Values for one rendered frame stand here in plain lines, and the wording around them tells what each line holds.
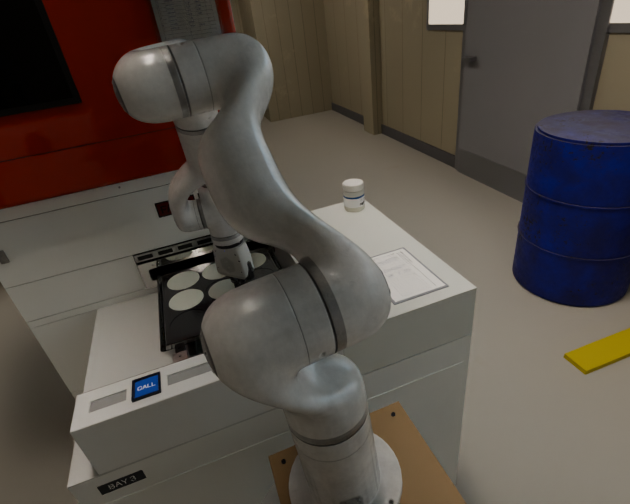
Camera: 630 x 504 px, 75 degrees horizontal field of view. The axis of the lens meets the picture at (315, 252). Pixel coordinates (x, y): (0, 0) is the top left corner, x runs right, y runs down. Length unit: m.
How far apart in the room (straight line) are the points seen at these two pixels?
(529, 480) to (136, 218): 1.65
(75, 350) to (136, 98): 1.12
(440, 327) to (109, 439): 0.75
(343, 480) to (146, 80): 0.62
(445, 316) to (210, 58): 0.74
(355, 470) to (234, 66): 0.60
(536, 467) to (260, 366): 1.58
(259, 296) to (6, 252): 1.08
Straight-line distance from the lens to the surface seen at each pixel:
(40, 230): 1.40
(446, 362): 1.15
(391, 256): 1.14
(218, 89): 0.64
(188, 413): 0.93
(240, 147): 0.55
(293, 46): 7.14
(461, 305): 1.04
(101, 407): 0.95
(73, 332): 1.57
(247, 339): 0.44
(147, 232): 1.37
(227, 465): 1.08
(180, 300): 1.25
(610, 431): 2.12
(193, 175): 0.94
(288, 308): 0.45
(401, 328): 0.98
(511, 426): 2.01
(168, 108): 0.65
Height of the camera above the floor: 1.58
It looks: 31 degrees down
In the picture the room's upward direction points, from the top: 8 degrees counter-clockwise
